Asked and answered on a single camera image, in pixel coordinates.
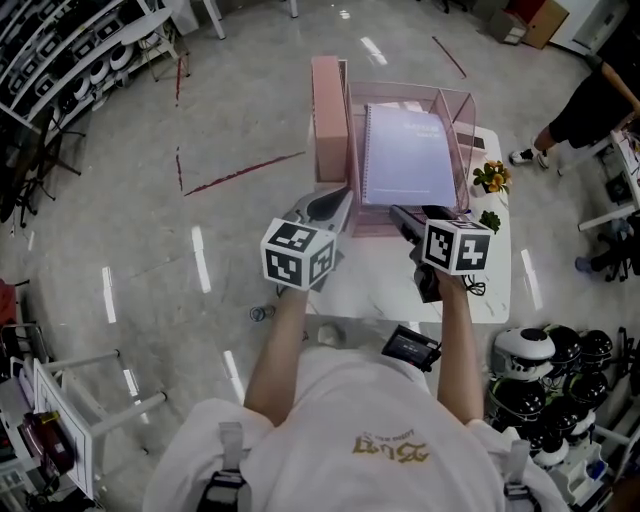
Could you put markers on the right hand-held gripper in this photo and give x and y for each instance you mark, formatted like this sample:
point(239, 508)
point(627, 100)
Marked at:
point(455, 247)

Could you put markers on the white oval table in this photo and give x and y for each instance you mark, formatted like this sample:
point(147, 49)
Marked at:
point(145, 27)

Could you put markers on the brown wooden cabinet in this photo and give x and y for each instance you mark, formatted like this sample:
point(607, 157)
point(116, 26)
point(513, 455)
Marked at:
point(547, 22)

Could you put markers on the person's right forearm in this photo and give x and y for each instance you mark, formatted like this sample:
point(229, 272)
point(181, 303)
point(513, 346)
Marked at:
point(457, 350)

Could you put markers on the clear water bottle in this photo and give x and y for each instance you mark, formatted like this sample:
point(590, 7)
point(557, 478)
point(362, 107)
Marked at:
point(262, 313)

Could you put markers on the small green succulent plant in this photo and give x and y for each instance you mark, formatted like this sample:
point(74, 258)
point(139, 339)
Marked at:
point(490, 221)

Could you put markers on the white drawer unit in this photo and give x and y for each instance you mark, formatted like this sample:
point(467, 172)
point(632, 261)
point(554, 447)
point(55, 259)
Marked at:
point(510, 27)

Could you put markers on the pink file organizer rack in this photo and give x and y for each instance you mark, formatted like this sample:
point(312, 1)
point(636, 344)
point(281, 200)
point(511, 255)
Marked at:
point(372, 222)

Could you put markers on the white shelving unit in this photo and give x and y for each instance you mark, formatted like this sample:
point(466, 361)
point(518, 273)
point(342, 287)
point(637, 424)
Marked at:
point(15, 107)

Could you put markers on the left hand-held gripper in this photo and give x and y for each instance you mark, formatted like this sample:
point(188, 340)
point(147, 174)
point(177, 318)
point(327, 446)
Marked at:
point(295, 255)

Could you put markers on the white plastic bin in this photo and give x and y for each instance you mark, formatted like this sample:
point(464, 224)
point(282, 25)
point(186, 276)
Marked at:
point(575, 475)

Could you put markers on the pile of black helmets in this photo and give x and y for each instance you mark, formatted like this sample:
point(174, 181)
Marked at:
point(530, 400)

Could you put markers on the lavender spiral notebook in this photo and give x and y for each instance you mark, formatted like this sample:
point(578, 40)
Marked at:
point(405, 155)

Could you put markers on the maroon bag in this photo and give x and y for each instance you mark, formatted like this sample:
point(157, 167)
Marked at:
point(47, 442)

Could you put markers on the person's left forearm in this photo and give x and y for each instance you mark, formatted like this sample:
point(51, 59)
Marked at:
point(275, 350)

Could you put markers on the white office desk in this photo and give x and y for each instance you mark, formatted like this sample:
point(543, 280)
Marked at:
point(607, 216)

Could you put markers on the person's white shirt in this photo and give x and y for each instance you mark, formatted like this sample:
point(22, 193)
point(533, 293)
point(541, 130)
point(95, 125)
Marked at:
point(360, 425)

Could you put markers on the small white pink box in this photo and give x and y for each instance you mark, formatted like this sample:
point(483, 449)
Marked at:
point(470, 137)

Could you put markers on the white side table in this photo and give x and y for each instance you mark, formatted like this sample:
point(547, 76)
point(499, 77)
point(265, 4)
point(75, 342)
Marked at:
point(75, 430)

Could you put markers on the orange flower pot plant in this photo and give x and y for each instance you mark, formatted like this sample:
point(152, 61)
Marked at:
point(492, 177)

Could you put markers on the white shoe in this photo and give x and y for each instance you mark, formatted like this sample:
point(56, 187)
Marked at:
point(331, 334)

